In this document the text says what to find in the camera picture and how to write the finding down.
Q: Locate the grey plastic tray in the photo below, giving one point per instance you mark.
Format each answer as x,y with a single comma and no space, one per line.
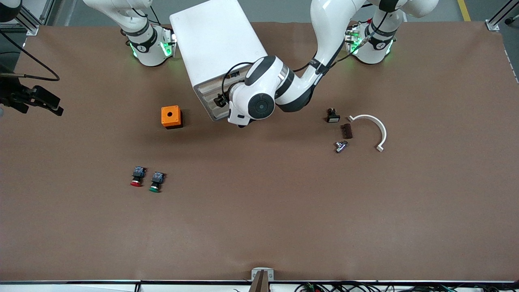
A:
209,86

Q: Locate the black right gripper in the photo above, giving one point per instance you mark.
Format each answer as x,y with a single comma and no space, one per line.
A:
15,96

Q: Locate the green push button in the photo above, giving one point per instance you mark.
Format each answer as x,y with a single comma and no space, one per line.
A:
156,181

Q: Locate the black white rectangular switch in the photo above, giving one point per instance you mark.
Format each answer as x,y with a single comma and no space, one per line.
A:
333,117

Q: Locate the cream cabinet drawer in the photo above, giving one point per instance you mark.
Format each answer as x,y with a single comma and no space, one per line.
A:
207,97
219,116
215,109

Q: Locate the aluminium frame post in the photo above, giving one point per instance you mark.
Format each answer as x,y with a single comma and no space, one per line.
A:
496,20
32,24

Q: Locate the white drawer cabinet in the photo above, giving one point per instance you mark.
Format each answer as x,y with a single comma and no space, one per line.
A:
215,40

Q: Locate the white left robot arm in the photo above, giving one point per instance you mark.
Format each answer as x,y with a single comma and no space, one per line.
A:
259,101

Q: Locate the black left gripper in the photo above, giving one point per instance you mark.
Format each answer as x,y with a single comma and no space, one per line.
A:
222,99

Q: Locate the brown wedge post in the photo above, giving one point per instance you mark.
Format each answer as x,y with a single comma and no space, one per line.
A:
260,284

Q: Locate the grey metal edge bracket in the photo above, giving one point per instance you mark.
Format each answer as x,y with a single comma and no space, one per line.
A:
262,273

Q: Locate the metal tee fitting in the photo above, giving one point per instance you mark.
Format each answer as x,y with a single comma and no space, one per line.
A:
341,146

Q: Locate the orange box with hole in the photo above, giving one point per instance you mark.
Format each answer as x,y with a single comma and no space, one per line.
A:
170,115

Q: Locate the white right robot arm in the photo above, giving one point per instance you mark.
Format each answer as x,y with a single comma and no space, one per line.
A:
142,44

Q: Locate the red push button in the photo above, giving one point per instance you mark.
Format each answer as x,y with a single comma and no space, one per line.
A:
138,176

